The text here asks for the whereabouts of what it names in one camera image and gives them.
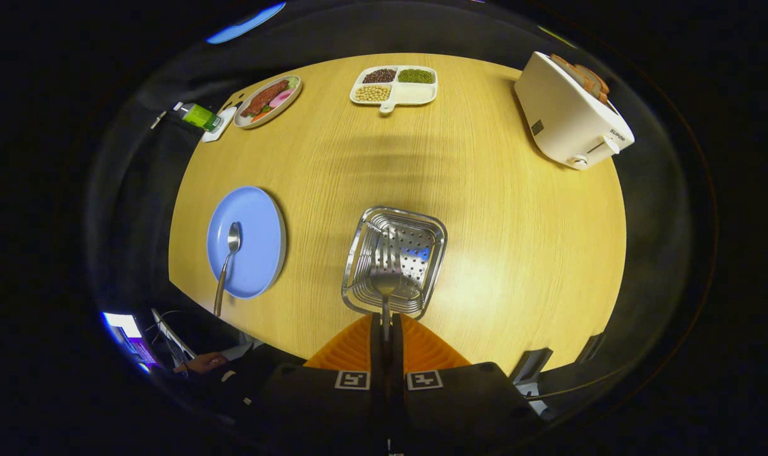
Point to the steel fork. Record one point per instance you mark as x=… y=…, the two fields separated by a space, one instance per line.
x=384 y=282

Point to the blue round plate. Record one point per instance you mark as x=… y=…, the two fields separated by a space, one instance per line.
x=257 y=253

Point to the steel spoon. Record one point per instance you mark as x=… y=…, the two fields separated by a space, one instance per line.
x=233 y=237

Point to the brown meat strip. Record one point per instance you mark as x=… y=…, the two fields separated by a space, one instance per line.
x=260 y=100

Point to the perforated steel basket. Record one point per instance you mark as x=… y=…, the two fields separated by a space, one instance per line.
x=415 y=247

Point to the white square coaster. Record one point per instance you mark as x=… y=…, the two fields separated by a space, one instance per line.
x=226 y=118

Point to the pink food slice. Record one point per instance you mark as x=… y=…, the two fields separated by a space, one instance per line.
x=281 y=98

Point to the black chair back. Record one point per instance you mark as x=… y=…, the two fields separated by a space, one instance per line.
x=530 y=365
x=591 y=347

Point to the green mung beans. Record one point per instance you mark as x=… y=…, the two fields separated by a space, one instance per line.
x=416 y=76

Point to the green drink bottle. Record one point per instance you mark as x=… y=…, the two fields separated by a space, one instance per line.
x=197 y=116

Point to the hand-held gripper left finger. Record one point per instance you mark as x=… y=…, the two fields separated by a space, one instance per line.
x=376 y=354

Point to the yellow soybeans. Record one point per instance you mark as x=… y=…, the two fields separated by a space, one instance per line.
x=372 y=93

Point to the open laptop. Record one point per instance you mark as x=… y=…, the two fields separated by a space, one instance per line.
x=168 y=330

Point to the round plate with food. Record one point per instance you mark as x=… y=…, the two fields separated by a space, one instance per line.
x=271 y=109

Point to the toasted bread slice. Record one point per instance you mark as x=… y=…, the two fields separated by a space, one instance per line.
x=567 y=68
x=596 y=82

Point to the white divided tray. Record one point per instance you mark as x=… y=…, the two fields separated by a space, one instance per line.
x=415 y=94

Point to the lit monitor screen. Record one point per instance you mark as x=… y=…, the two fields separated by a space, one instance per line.
x=127 y=329

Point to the dark red beans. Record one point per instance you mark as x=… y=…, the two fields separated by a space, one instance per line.
x=379 y=76

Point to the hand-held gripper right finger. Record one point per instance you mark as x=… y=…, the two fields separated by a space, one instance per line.
x=397 y=354

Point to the white toaster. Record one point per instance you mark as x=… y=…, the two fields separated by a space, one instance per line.
x=567 y=114

